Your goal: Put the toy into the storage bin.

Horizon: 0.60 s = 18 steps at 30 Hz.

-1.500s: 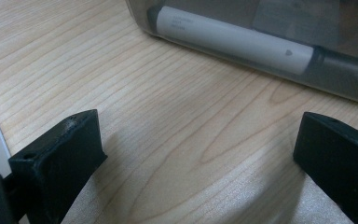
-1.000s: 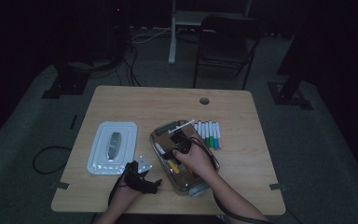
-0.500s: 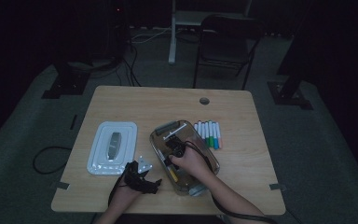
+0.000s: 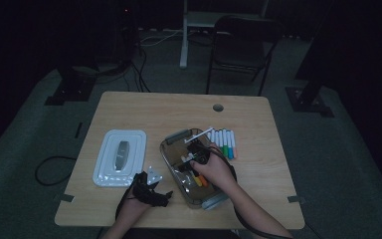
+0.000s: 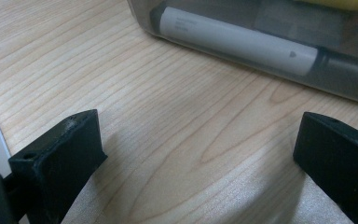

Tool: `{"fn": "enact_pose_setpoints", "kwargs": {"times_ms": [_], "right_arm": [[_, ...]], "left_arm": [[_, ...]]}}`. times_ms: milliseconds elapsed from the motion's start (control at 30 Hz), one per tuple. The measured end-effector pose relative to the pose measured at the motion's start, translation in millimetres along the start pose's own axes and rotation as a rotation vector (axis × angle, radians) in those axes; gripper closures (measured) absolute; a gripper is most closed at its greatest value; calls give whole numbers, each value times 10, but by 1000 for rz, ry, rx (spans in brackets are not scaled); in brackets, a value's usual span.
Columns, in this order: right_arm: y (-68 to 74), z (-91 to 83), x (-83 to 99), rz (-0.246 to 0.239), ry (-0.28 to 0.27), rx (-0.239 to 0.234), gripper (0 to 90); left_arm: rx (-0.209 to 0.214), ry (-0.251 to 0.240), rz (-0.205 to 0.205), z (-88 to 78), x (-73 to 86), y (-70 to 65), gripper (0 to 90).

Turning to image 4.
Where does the clear plastic storage box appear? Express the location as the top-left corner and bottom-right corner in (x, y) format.
(159, 127), (237, 211)

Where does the right hand-held gripper cable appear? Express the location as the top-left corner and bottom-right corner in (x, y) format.
(207, 144), (294, 239)

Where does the grey round stand base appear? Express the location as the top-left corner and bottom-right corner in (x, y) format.
(73, 61), (128, 79)

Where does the white marker orange cap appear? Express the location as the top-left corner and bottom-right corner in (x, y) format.
(185, 153), (210, 187)

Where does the black metal stand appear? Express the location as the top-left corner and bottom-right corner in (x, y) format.
(44, 64), (97, 108)
(285, 0), (335, 119)

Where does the white box lid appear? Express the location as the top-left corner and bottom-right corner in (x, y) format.
(92, 128), (148, 188)

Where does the dark equipment tower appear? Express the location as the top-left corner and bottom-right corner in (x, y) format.
(112, 0), (140, 64)

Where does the white desk frame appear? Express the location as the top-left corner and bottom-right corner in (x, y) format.
(178, 0), (270, 70)

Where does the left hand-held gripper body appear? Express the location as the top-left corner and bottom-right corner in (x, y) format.
(132, 165), (163, 207)

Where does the hand-held gripper cable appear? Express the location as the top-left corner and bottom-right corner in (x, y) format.
(207, 144), (294, 239)
(114, 172), (140, 221)

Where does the bundle of black cables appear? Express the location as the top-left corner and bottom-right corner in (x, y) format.
(125, 33), (152, 94)

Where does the looped black cable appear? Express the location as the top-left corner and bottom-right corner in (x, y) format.
(34, 155), (78, 187)

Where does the white marker light blue cap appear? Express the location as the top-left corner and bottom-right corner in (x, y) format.
(226, 129), (234, 160)

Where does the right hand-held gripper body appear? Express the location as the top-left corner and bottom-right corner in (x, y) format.
(184, 126), (214, 166)

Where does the white marker yellow cap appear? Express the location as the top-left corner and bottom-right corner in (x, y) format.
(180, 155), (203, 188)

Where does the black folding chair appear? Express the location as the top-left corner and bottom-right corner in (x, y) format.
(206, 14), (282, 98)

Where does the person's right hand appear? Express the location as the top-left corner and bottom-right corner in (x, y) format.
(189, 142), (238, 197)

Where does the white cable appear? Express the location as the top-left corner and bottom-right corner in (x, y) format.
(138, 29), (184, 47)

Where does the left hand-held gripper cable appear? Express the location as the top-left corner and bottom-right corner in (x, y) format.
(114, 172), (140, 221)

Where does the person's left hand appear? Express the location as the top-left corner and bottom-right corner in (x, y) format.
(118, 195), (153, 221)

